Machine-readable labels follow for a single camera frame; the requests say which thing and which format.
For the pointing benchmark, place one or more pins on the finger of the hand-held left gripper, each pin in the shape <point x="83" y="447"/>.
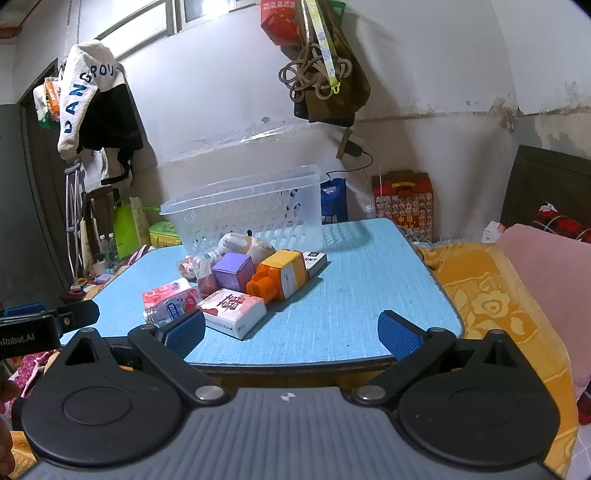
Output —
<point x="18" y="308"/>
<point x="81" y="314"/>

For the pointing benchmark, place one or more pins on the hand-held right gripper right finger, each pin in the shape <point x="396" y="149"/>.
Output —
<point x="397" y="334"/>

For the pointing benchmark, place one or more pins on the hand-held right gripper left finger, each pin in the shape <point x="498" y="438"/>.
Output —
<point x="184" y="334"/>

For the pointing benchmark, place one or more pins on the white red box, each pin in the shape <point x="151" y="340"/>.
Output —
<point x="231" y="311"/>

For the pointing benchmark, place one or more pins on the clear bag with red contents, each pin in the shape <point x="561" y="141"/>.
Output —
<point x="205" y="274"/>

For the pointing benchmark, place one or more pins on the red snack packet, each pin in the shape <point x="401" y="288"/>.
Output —
<point x="187" y="267"/>

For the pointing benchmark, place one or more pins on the purple box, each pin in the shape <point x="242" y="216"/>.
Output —
<point x="233" y="272"/>

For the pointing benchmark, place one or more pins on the white cigarette pack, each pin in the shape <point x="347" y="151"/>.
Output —
<point x="315" y="263"/>

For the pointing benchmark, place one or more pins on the orange white container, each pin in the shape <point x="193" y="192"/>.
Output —
<point x="281" y="277"/>

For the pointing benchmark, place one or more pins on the white plush toy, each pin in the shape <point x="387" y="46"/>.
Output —
<point x="256" y="247"/>

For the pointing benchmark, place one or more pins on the clear plastic basket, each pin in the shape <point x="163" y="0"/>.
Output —
<point x="240" y="203"/>

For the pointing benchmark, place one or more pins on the person's left hand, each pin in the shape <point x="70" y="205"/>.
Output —
<point x="7" y="445"/>

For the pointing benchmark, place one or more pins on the pink floral cloth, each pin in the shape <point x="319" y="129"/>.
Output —
<point x="34" y="364"/>

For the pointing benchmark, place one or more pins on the small purple item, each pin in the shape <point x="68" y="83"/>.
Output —
<point x="104" y="278"/>

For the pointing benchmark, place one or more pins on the clear water bottle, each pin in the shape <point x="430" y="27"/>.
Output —
<point x="112" y="251"/>
<point x="102" y="249"/>

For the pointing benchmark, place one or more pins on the pink striped cloth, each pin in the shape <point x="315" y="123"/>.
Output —
<point x="136" y="258"/>

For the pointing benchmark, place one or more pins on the green paper bag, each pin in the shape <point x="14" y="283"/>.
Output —
<point x="124" y="230"/>

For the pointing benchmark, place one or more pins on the yellow patterned blanket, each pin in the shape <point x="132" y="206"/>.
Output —
<point x="489" y="300"/>

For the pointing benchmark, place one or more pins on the lime green plastic box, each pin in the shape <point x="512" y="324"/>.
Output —
<point x="164" y="235"/>

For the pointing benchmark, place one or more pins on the metal crutch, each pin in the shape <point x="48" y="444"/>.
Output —
<point x="70" y="207"/>

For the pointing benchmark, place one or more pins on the white paper bag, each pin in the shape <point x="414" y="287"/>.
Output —
<point x="139" y="217"/>

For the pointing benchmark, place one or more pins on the red printed gift box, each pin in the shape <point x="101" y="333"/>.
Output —
<point x="404" y="207"/>

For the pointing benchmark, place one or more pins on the small white box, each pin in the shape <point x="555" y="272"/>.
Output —
<point x="493" y="232"/>

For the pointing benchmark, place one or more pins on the dark wooden door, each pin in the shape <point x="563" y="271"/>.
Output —
<point x="41" y="166"/>

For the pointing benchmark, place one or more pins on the blue tote bag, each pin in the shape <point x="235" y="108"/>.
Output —
<point x="334" y="203"/>

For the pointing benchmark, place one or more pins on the pink pillow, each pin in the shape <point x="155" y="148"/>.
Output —
<point x="549" y="295"/>

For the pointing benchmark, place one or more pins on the black charger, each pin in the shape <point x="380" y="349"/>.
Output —
<point x="354" y="147"/>

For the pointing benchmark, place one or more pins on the red plaid cloth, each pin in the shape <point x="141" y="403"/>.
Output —
<point x="565" y="226"/>

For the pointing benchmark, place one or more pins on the dark headboard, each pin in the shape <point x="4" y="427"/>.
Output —
<point x="545" y="184"/>

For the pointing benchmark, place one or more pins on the printed plastic bag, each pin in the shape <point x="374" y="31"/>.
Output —
<point x="48" y="99"/>

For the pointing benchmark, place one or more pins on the white black jacket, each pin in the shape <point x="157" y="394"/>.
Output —
<point x="78" y="92"/>

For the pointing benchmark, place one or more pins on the olive brown bag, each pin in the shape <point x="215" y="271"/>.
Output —
<point x="344" y="99"/>

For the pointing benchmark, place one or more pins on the red hanging bag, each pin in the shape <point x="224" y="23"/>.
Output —
<point x="279" y="21"/>

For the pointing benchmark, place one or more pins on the green hanging bag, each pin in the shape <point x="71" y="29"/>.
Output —
<point x="337" y="11"/>

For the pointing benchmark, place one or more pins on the window frame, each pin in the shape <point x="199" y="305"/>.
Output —
<point x="203" y="11"/>

